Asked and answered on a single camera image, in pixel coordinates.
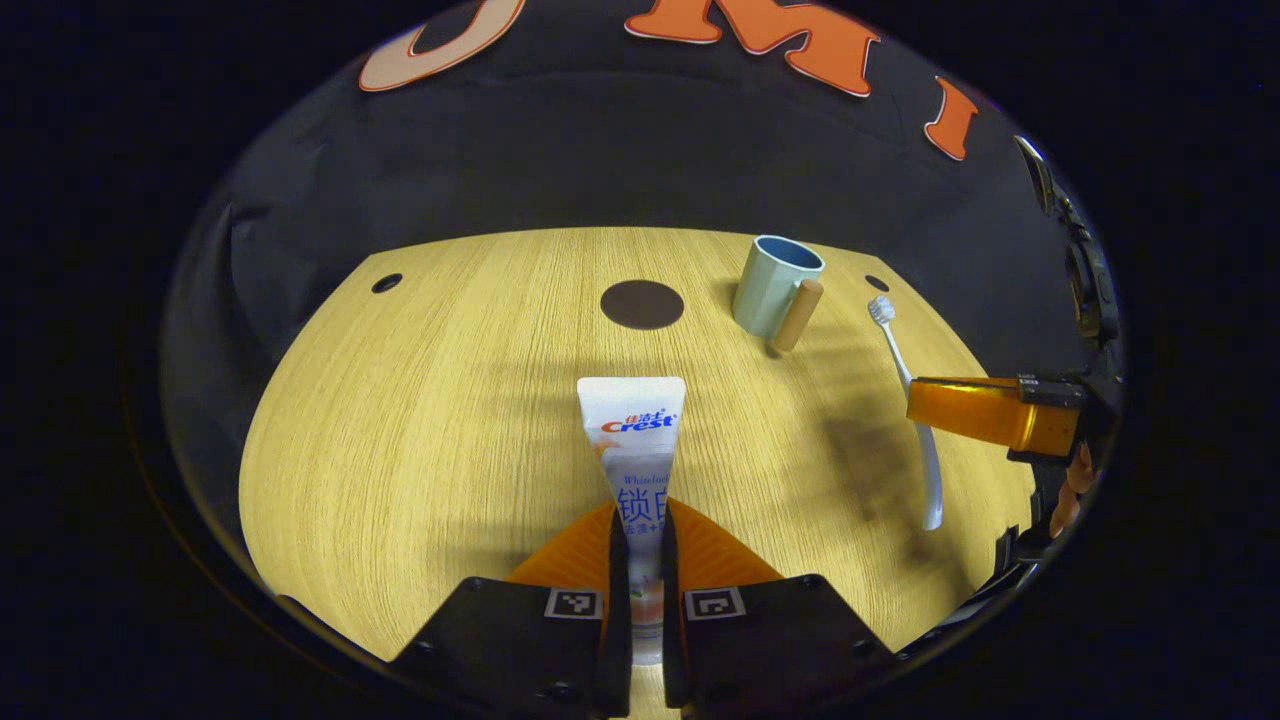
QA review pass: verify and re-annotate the white toothbrush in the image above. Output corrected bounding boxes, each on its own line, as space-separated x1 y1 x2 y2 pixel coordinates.
867 296 945 532

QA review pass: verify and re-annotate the white toothpaste tube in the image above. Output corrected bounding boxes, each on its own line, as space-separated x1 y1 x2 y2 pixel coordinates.
577 376 687 667

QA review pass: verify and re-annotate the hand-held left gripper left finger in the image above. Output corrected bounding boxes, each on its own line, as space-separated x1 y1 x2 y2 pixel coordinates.
388 500 634 719

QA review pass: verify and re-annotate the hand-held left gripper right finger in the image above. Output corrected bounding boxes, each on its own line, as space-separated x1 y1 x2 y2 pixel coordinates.
660 497 901 716

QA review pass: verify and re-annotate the light blue cup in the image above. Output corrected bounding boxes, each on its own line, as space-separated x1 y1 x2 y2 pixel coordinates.
732 235 827 355

